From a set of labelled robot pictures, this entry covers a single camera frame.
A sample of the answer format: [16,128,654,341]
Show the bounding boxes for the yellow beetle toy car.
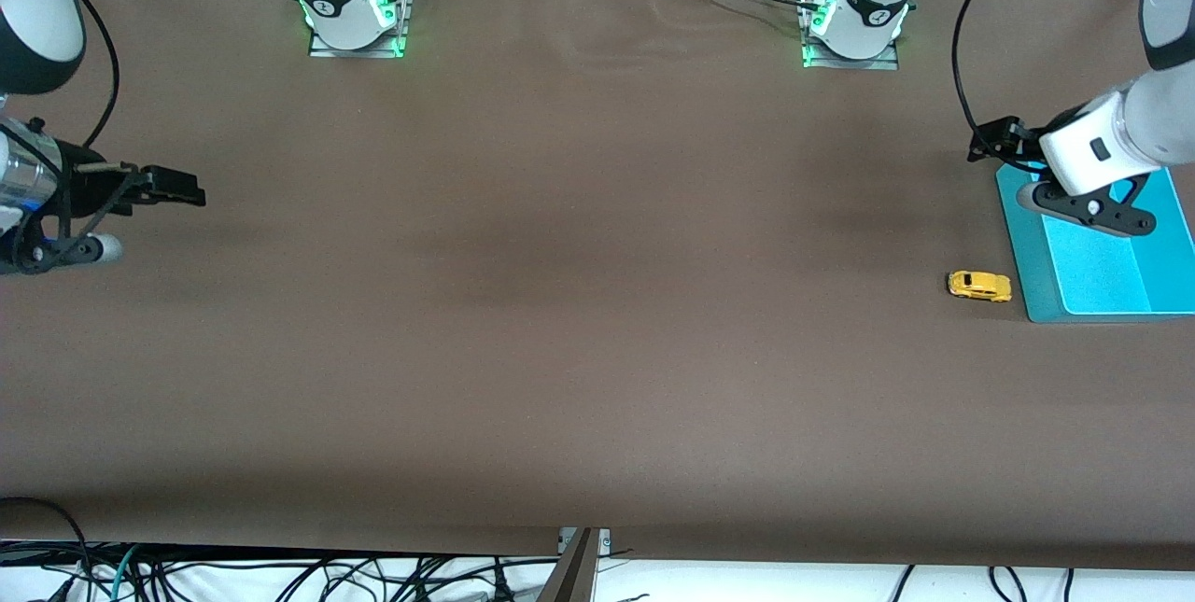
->
[948,271,1013,304]

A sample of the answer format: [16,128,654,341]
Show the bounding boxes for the turquoise plastic bin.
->
[995,163,1195,324]

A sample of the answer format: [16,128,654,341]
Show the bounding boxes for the brown table mat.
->
[0,0,1195,571]

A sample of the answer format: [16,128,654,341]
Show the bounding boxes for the aluminium table leg profile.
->
[537,527,603,602]

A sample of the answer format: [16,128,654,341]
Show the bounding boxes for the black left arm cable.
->
[951,0,1061,151]

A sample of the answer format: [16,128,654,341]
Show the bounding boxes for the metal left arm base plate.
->
[801,0,900,71]

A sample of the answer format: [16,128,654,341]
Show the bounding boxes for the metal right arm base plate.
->
[308,0,412,60]

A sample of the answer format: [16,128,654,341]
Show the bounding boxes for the black looped floor cable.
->
[0,497,94,602]

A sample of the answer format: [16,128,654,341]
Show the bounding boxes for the teal floor cable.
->
[105,543,143,602]

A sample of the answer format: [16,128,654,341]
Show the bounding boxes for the small silver table bracket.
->
[558,527,612,555]

